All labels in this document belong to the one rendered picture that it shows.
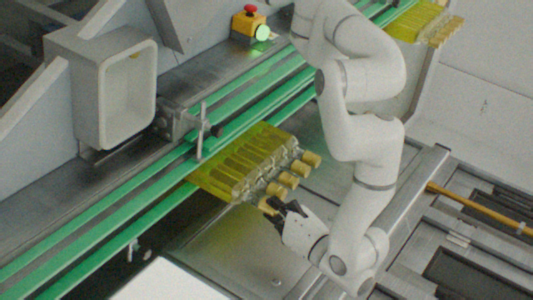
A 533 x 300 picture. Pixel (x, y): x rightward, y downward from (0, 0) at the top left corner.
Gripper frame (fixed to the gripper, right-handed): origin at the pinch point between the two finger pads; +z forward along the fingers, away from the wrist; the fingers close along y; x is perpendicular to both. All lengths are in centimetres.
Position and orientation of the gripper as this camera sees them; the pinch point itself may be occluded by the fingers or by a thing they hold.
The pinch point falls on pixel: (274, 209)
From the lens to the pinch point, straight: 149.3
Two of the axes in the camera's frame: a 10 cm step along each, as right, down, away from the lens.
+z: -6.7, -5.1, 5.4
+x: -7.3, 3.1, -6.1
